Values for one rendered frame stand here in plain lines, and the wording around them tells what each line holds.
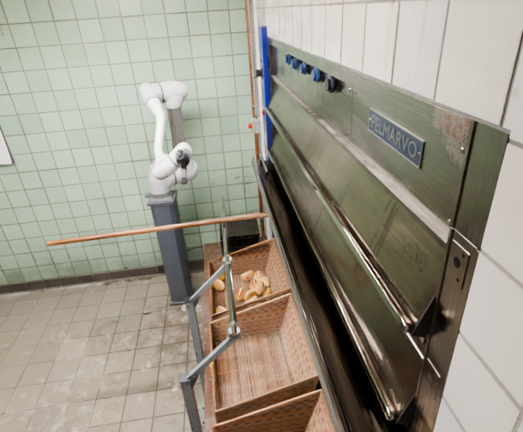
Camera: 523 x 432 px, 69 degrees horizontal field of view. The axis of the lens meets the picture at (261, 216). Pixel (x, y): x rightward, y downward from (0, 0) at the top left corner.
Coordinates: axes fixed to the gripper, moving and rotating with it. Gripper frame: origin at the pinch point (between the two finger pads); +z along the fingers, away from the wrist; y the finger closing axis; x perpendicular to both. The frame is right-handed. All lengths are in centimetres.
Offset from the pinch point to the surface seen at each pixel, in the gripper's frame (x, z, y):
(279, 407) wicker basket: -32, 98, 71
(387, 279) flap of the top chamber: -50, 140, -24
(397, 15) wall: -53, 127, -73
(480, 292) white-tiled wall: -52, 162, -39
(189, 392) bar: 4, 92, 60
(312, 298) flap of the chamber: -44, 106, 8
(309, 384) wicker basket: -47, 91, 69
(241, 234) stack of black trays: -31, -36, 66
